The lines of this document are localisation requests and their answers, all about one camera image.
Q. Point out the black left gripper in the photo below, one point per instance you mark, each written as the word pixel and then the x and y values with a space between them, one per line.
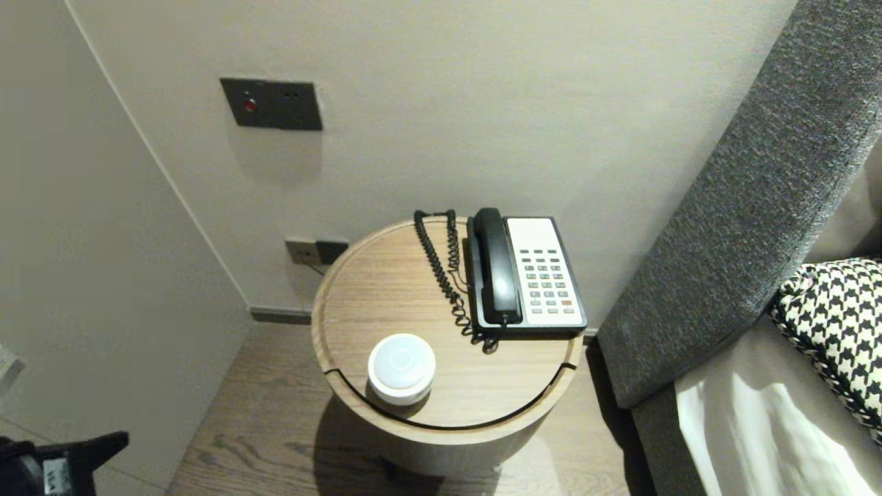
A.
pixel 58 472

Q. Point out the white round lidded cup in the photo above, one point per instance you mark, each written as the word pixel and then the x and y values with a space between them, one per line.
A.
pixel 402 365

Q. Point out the curved wooden table drawer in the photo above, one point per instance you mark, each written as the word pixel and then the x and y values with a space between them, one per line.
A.
pixel 441 448

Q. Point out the dark grey power socket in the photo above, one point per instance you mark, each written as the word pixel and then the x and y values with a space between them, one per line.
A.
pixel 332 251

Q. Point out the round wooden bedside table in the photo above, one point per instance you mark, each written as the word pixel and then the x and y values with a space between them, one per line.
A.
pixel 386 303

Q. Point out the black telephone handset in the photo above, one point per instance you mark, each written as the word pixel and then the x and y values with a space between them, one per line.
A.
pixel 496 275

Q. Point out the white black desk telephone base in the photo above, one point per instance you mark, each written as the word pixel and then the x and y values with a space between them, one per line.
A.
pixel 544 262

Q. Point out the grey fabric bed base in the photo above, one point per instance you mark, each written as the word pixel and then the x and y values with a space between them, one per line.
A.
pixel 658 448

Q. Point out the white bed sheet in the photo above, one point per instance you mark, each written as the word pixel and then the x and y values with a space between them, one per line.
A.
pixel 758 427

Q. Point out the grey fabric headboard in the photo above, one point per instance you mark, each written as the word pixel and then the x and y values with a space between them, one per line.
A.
pixel 758 207

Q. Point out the black white houndstooth pillow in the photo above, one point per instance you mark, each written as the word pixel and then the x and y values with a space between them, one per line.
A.
pixel 834 317

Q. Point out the beige bed pillow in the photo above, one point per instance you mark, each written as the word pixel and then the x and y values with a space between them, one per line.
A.
pixel 851 213

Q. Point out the grey wall baseboard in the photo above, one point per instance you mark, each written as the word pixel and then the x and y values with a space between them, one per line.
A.
pixel 282 316

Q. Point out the wall power socket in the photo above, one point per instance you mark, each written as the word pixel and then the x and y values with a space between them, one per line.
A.
pixel 300 252

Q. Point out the dark wall switch panel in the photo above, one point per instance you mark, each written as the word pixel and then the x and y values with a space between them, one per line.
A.
pixel 275 105

